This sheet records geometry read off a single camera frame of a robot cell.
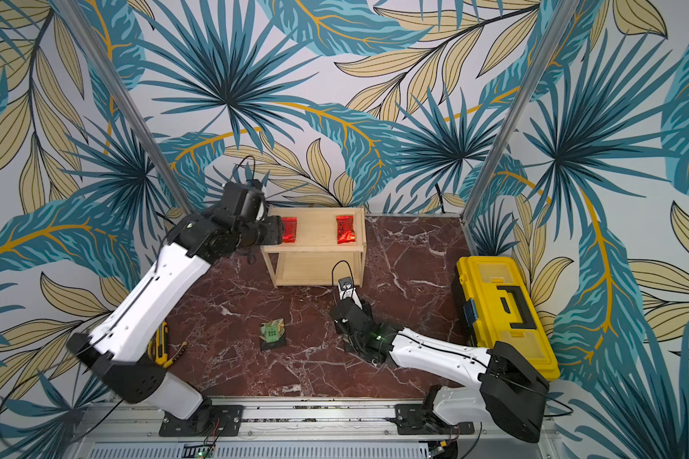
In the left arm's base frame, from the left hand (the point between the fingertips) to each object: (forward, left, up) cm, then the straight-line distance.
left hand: (271, 234), depth 71 cm
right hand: (-8, -18, -20) cm, 28 cm away
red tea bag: (+9, -19, -9) cm, 23 cm away
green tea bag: (-12, +3, -31) cm, 34 cm away
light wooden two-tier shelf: (+16, -8, -31) cm, 36 cm away
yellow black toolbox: (-11, -60, -15) cm, 63 cm away
